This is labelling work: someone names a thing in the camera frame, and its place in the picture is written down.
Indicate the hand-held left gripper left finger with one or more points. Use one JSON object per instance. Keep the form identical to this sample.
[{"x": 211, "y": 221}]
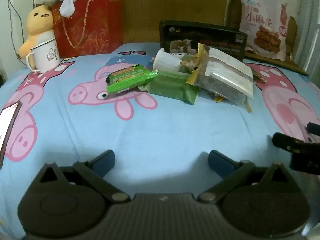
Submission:
[{"x": 105, "y": 160}]

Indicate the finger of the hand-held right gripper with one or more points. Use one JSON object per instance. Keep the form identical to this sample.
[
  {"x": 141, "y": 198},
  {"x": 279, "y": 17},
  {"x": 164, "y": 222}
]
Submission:
[
  {"x": 314, "y": 129},
  {"x": 287, "y": 143}
]

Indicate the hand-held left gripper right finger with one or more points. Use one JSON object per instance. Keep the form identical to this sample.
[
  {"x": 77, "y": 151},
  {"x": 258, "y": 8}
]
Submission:
[{"x": 220, "y": 160}]

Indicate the pale green leaf-print packet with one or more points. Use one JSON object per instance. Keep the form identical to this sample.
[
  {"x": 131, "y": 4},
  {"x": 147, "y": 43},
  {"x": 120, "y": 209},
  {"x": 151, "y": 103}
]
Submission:
[{"x": 172, "y": 87}]

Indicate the pig printed blue bed sheet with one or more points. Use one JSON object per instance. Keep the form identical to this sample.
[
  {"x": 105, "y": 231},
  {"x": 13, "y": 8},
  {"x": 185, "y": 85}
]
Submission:
[{"x": 150, "y": 135}]

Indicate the clear zip bag dark contents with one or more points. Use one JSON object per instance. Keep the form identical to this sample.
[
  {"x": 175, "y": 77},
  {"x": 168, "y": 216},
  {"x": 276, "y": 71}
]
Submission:
[{"x": 230, "y": 80}]

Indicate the bright green snack packet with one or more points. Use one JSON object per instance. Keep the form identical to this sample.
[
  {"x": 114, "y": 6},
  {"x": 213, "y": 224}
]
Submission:
[{"x": 130, "y": 80}]

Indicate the yellow-edged clear snack packet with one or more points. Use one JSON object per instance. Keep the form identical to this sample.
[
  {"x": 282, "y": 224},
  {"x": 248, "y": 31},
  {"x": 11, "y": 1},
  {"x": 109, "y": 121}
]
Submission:
[{"x": 197, "y": 72}]

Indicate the frosted glass sliding door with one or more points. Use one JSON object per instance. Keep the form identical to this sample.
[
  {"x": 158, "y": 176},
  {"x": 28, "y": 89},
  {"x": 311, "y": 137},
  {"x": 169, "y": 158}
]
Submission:
[{"x": 310, "y": 30}]

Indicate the black smartphone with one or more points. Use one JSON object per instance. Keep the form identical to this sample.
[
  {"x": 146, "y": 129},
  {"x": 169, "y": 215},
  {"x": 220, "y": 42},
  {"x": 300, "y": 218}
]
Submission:
[{"x": 6, "y": 130}]

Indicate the white enamel mug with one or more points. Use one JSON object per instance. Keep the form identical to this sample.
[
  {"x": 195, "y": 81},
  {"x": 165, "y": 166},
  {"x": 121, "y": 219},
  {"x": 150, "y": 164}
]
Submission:
[{"x": 46, "y": 55}]

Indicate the pink snack bag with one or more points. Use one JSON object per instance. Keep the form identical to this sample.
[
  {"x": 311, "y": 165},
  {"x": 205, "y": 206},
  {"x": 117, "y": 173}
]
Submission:
[{"x": 262, "y": 17}]

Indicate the black cardboard box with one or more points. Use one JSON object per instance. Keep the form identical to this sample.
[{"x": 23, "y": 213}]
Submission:
[{"x": 212, "y": 37}]

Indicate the red gift bag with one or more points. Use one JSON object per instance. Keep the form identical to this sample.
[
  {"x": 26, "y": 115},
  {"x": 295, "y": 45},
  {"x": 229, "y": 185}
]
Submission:
[{"x": 100, "y": 25}]

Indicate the wooden chair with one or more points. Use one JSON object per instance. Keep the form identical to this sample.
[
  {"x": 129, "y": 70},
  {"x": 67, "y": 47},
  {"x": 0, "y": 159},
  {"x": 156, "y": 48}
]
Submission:
[{"x": 232, "y": 17}]

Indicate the yellow plush duck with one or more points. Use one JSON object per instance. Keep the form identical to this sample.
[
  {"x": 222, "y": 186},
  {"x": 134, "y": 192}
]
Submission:
[{"x": 37, "y": 22}]

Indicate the wooden headboard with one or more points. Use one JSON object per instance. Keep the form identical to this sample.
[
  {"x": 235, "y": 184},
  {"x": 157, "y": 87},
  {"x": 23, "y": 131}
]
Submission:
[{"x": 150, "y": 5}]

